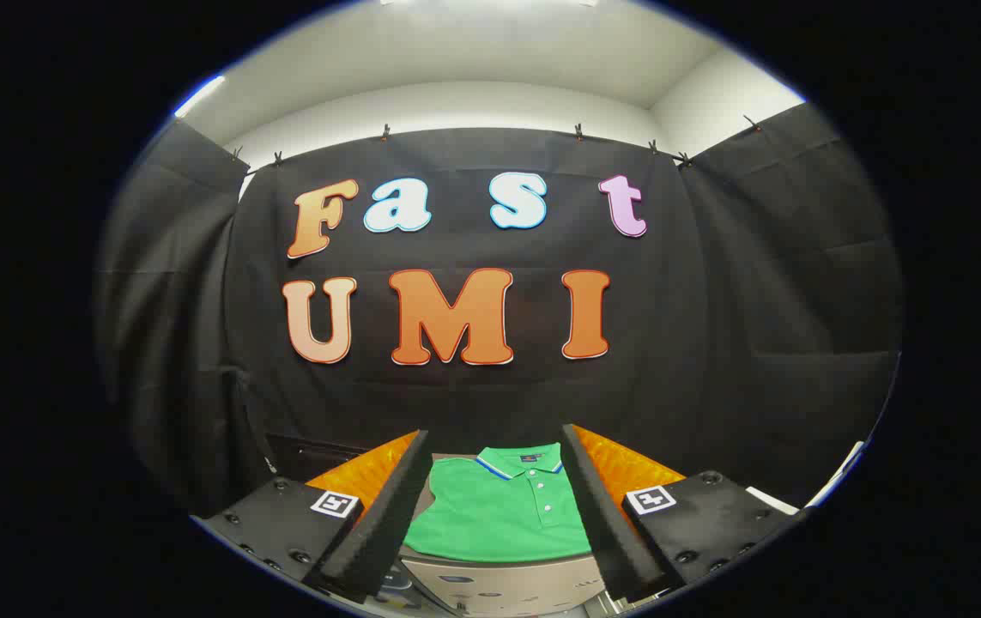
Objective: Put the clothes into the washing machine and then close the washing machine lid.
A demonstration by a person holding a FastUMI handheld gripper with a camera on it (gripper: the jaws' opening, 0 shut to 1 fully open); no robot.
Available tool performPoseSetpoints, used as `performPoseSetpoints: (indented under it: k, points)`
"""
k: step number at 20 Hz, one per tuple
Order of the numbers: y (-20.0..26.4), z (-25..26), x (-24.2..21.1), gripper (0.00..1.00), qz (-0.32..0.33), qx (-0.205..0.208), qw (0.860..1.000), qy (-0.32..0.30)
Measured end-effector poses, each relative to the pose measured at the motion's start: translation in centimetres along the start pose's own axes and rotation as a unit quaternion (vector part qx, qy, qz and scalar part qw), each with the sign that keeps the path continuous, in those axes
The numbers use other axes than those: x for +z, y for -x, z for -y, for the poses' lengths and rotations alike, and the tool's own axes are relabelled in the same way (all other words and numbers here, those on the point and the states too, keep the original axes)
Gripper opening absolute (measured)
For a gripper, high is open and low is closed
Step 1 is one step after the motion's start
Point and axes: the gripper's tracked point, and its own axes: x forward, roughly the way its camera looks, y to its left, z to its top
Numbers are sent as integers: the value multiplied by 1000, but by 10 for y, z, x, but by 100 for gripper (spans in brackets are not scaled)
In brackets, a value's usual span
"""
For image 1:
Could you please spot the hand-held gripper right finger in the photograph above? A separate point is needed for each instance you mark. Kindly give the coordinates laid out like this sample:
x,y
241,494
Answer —
x,y
606,524

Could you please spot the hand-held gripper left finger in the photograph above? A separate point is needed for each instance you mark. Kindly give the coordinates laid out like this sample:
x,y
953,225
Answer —
x,y
387,524

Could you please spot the green polo shirt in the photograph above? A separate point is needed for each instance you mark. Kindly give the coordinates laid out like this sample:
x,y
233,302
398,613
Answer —
x,y
499,515

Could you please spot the white paper sheet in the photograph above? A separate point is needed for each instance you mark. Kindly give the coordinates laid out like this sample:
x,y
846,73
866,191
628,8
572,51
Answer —
x,y
769,499

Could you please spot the black backdrop cloth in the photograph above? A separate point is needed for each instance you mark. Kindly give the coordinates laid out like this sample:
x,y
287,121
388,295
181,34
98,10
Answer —
x,y
696,300

